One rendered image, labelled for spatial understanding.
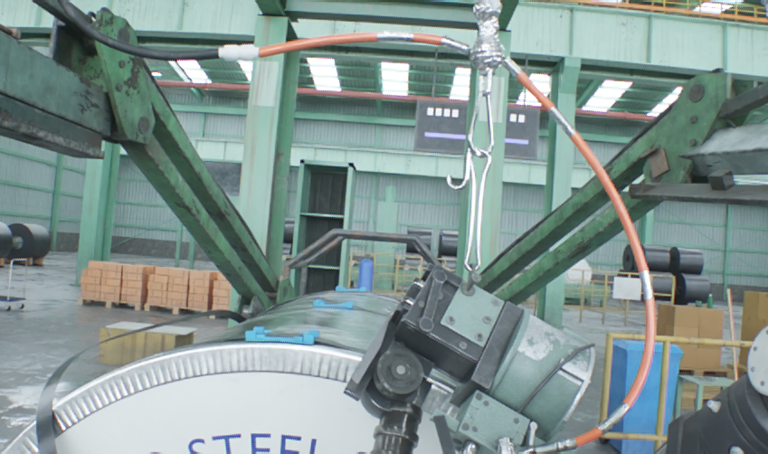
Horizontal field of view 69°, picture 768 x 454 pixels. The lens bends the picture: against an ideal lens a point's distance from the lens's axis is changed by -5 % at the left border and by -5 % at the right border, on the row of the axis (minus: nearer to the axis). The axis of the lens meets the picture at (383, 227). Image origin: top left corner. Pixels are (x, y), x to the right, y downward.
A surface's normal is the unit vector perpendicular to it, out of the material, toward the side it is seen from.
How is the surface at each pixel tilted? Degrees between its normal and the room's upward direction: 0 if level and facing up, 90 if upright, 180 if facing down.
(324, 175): 90
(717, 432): 90
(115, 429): 90
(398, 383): 58
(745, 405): 83
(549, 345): 48
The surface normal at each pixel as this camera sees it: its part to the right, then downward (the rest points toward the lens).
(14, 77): 1.00, 0.07
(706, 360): -0.03, -0.04
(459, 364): -0.46, 0.68
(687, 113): -0.94, -0.09
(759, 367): -0.94, -0.35
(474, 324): 0.20, -0.55
